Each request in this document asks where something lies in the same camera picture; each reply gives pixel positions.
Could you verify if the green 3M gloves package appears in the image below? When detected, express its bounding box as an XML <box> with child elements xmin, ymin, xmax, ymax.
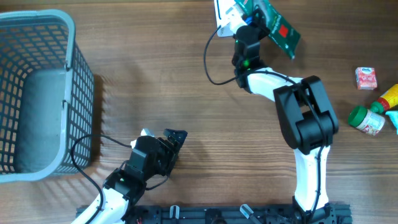
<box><xmin>235</xmin><ymin>0</ymin><xmax>300</xmax><ymax>59</ymax></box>

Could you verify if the red white small packet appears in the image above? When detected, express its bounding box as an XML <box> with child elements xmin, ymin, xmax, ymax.
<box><xmin>355</xmin><ymin>67</ymin><xmax>377</xmax><ymax>90</ymax></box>

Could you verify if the green lid seasoning jar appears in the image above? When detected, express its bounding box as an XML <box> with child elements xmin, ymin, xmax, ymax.
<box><xmin>348</xmin><ymin>106</ymin><xmax>385</xmax><ymax>136</ymax></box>

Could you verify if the red chili sauce bottle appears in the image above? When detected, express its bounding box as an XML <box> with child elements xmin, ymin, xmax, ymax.
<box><xmin>370</xmin><ymin>84</ymin><xmax>398</xmax><ymax>114</ymax></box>

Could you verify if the mint wet wipes pack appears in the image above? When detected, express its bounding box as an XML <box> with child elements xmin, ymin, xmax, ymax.
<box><xmin>386</xmin><ymin>111</ymin><xmax>398</xmax><ymax>134</ymax></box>

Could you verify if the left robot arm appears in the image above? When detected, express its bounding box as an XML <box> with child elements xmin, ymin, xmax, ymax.
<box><xmin>70</xmin><ymin>129</ymin><xmax>188</xmax><ymax>223</ymax></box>

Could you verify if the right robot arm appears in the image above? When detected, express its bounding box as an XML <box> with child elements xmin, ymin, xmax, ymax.
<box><xmin>231</xmin><ymin>7</ymin><xmax>338</xmax><ymax>223</ymax></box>

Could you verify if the white barcode scanner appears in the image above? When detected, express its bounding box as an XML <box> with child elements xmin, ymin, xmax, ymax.
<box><xmin>214</xmin><ymin>0</ymin><xmax>235</xmax><ymax>37</ymax></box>

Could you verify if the grey plastic shopping basket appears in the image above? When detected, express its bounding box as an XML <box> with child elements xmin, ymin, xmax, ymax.
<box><xmin>1</xmin><ymin>9</ymin><xmax>95</xmax><ymax>184</ymax></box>

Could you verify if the black right camera cable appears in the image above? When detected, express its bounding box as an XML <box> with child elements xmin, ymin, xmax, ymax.
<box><xmin>203</xmin><ymin>26</ymin><xmax>327</xmax><ymax>224</ymax></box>

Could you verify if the black camera cable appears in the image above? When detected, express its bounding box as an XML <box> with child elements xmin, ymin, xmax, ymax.
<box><xmin>70</xmin><ymin>134</ymin><xmax>133</xmax><ymax>224</ymax></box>
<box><xmin>203</xmin><ymin>26</ymin><xmax>327</xmax><ymax>224</ymax></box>

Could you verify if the black left camera cable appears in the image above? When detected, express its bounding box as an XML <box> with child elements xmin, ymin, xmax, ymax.
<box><xmin>70</xmin><ymin>134</ymin><xmax>133</xmax><ymax>224</ymax></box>

